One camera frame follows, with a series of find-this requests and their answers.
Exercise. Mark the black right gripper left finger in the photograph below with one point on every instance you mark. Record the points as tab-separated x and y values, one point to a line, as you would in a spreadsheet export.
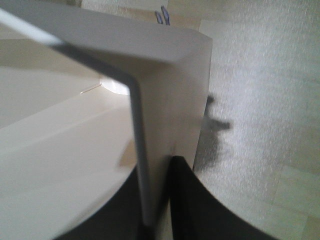
119	219

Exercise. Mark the white plastic trash bin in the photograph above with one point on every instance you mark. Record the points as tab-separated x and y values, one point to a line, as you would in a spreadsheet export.
86	97

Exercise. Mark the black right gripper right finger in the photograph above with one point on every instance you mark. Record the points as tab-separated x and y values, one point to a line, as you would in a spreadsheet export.
197	215

